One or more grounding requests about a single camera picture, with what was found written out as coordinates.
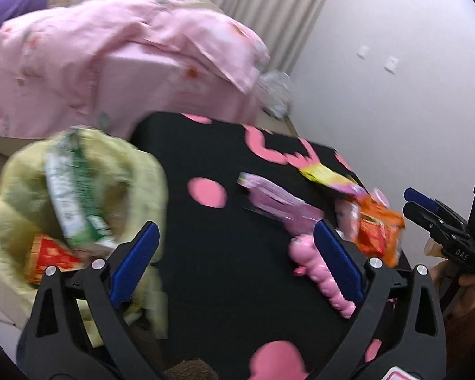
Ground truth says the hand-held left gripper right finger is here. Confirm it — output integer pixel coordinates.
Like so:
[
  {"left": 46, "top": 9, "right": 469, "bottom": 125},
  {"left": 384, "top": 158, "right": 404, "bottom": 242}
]
[{"left": 313, "top": 218, "right": 448, "bottom": 380}]

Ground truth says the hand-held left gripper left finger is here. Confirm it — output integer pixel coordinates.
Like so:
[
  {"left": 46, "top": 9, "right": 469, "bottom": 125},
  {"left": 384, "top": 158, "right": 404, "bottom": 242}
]
[{"left": 18, "top": 222, "right": 167, "bottom": 380}]

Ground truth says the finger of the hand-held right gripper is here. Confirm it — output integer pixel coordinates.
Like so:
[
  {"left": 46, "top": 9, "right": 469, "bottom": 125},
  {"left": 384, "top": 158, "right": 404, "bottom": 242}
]
[
  {"left": 404, "top": 187, "right": 471, "bottom": 226},
  {"left": 402, "top": 202, "right": 466, "bottom": 246}
]

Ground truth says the orange snack packet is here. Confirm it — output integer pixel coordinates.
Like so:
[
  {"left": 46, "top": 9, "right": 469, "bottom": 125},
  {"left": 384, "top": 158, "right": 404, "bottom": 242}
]
[{"left": 351, "top": 194, "right": 406, "bottom": 269}]

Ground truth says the pink white snack wrapper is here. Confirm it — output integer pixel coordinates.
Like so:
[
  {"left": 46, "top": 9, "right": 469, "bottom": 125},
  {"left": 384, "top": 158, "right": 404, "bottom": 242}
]
[{"left": 336, "top": 199, "right": 362, "bottom": 240}]

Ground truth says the yellow snack wrapper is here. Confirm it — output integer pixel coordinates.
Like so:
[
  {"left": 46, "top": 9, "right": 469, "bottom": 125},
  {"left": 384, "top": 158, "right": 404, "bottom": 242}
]
[{"left": 299, "top": 162, "right": 368, "bottom": 197}]

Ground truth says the green white snack wrapper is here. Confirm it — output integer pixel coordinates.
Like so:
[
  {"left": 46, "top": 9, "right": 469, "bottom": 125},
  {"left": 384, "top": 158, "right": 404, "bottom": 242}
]
[{"left": 43, "top": 127, "right": 118, "bottom": 253}]

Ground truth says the pale yellow cloth bag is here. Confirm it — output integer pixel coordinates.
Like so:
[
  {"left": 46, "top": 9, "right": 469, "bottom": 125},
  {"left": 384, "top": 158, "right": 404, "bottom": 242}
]
[{"left": 0, "top": 127, "right": 170, "bottom": 349}]

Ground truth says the person's right forearm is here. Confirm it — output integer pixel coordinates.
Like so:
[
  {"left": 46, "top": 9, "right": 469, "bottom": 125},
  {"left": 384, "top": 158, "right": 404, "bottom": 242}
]
[{"left": 443, "top": 290, "right": 475, "bottom": 367}]

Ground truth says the person's right hand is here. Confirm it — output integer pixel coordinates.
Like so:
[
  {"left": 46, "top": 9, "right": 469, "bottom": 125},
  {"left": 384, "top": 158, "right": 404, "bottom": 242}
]
[{"left": 431, "top": 261, "right": 475, "bottom": 302}]

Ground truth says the pink caterpillar toy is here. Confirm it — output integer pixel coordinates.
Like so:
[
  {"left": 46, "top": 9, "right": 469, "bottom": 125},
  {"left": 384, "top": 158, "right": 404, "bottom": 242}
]
[{"left": 288, "top": 234, "right": 357, "bottom": 319}]

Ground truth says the pink cup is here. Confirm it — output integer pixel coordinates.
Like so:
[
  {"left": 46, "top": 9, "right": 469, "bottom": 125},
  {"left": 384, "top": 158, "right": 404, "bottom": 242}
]
[{"left": 370, "top": 188, "right": 391, "bottom": 210}]

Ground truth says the purple colourful snack wrapper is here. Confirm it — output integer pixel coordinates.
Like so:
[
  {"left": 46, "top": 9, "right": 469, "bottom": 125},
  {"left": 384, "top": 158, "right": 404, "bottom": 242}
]
[{"left": 243, "top": 190, "right": 326, "bottom": 235}]

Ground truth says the red snack packet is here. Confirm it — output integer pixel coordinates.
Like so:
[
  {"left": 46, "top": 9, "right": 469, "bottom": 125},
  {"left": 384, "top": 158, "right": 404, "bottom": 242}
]
[{"left": 24, "top": 233, "right": 85, "bottom": 286}]

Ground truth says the black pink-dotted table cloth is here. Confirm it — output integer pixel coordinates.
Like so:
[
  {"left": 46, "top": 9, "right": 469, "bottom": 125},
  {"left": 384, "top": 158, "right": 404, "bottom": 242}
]
[{"left": 129, "top": 111, "right": 417, "bottom": 380}]

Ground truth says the brown fuzzy cloth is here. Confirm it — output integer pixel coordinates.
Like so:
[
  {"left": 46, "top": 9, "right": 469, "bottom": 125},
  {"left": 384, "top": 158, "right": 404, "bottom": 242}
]
[{"left": 173, "top": 358, "right": 219, "bottom": 380}]

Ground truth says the crumpled clear plastic bag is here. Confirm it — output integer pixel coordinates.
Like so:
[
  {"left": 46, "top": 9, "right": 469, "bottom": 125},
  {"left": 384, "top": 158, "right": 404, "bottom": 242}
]
[{"left": 255, "top": 69, "right": 294, "bottom": 120}]

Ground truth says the bed with pink sheet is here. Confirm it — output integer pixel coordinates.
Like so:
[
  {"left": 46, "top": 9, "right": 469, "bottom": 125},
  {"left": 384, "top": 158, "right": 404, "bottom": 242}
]
[{"left": 99, "top": 43, "right": 264, "bottom": 139}]

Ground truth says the pink printed duvet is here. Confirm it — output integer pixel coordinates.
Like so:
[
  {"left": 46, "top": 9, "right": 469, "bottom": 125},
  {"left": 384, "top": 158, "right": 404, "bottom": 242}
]
[{"left": 0, "top": 0, "right": 272, "bottom": 140}]

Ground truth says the beige curtain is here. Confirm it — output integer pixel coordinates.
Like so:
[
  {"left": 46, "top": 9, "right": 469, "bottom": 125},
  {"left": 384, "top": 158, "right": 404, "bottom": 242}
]
[{"left": 73, "top": 0, "right": 342, "bottom": 77}]

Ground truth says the purple pillow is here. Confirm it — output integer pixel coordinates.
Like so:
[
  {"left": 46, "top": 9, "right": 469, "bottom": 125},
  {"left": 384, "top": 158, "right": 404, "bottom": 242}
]
[{"left": 0, "top": 0, "right": 50, "bottom": 42}]

